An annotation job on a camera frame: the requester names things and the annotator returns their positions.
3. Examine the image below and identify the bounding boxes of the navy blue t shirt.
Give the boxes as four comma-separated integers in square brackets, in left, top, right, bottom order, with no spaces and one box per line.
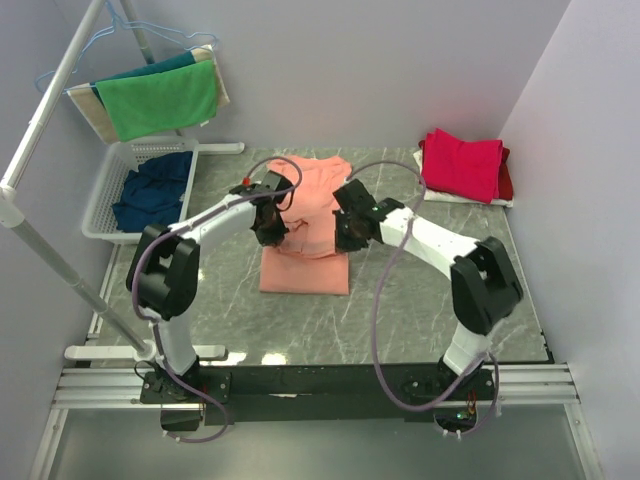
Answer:
[112,151,193,233]

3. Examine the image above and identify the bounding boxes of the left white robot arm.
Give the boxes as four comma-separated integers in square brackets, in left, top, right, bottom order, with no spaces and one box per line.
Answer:
[126,172,300,402]

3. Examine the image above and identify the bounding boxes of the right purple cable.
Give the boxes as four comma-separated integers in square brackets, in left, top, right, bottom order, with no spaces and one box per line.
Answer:
[344,160,503,438]

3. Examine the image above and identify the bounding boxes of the folded magenta t shirt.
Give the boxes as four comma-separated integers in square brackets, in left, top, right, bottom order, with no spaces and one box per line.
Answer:
[421,129,504,204]

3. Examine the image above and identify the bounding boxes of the salmon pink t shirt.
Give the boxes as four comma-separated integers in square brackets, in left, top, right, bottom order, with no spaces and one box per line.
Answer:
[259,155,352,295]

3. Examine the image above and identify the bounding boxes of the teal towel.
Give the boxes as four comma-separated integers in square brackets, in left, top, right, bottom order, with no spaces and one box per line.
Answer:
[90,51,196,103]

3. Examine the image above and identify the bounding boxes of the beige towel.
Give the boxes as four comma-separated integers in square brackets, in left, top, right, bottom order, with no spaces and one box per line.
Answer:
[67,46,230,144]

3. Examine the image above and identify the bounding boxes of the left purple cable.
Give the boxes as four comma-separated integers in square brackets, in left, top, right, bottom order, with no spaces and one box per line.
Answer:
[130,156,304,445]

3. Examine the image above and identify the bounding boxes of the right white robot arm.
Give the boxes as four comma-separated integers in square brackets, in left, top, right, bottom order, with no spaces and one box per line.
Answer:
[333,180,524,400]

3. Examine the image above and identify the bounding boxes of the folded white t shirt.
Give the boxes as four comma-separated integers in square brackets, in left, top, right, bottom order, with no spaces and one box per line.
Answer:
[412,151,514,208]

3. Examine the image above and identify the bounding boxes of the purple cable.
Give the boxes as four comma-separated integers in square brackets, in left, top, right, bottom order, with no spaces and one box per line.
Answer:
[344,160,503,438]
[130,156,304,445]

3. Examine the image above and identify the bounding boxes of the green towel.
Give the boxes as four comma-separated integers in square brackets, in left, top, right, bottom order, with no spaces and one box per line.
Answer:
[95,60,218,142]

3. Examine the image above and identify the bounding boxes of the blue wire hanger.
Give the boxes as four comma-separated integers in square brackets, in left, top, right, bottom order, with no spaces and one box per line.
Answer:
[35,0,220,96]

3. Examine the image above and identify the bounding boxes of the aluminium rail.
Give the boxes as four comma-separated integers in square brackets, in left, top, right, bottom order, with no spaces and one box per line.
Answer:
[29,364,605,479]

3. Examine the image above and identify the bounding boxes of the black base beam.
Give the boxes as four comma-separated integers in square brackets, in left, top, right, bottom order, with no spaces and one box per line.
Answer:
[140,365,496,431]

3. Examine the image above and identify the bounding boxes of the white plastic laundry basket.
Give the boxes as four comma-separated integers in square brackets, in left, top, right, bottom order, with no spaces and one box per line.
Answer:
[81,136,200,244]

